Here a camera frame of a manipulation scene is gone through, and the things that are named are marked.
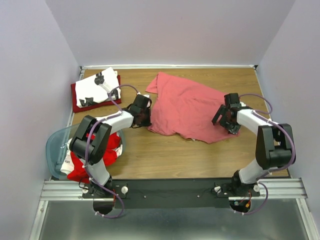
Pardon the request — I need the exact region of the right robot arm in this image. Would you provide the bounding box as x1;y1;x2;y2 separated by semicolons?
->
211;93;296;197

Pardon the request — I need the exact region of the pink polo shirt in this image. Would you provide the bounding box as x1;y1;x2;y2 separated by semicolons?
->
146;72;233;144

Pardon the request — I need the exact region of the folded dark red t-shirt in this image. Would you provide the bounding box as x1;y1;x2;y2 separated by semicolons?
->
70;75;113;113

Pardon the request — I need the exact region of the folded white printed t-shirt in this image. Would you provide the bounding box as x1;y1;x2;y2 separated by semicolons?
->
73;67;120;109

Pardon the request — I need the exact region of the aluminium frame rail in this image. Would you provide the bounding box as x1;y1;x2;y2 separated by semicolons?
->
29;177;320;240

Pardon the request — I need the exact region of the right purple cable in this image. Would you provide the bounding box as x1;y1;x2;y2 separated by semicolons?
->
233;92;297;216

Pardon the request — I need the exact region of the clear plastic basket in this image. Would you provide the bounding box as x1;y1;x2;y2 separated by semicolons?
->
45;124;125;180

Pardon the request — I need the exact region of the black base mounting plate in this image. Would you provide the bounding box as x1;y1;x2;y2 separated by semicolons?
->
82;176;261;210

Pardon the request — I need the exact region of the red and white t-shirt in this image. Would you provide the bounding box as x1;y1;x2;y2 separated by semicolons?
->
60;132;123;184

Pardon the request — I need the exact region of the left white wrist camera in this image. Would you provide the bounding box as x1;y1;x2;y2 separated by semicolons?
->
143;94;152;108

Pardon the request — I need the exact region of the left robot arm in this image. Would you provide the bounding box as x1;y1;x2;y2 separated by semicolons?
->
69;94;152;198

